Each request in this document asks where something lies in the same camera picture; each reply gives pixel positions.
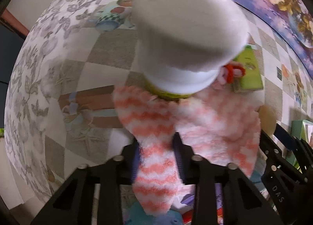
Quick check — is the round beige makeup puff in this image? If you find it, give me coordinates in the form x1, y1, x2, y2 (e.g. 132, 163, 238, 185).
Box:
258, 105, 276, 136

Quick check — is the green tissue packet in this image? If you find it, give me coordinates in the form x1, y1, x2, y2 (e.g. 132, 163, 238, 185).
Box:
233, 44, 264, 93

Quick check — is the white green pill bottle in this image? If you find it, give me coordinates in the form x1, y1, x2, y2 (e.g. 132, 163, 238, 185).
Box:
132, 0, 249, 99

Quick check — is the teal shallow box tray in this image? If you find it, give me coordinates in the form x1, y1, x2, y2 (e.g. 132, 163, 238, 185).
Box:
291, 120, 313, 147

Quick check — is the flower painting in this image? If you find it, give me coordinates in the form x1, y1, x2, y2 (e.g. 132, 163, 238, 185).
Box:
233, 0, 312, 74

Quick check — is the teal toy box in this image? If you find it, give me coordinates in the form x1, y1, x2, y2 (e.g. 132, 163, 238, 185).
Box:
122, 202, 184, 225

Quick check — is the pink white striped towel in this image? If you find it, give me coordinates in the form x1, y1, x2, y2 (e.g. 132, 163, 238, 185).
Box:
112, 86, 261, 216

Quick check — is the purple cartoon wipes packet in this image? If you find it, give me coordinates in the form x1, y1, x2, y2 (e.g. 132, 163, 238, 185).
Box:
172, 183, 224, 224

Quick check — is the red white knot toy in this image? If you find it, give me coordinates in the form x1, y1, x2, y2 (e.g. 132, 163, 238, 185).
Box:
217, 61, 246, 85

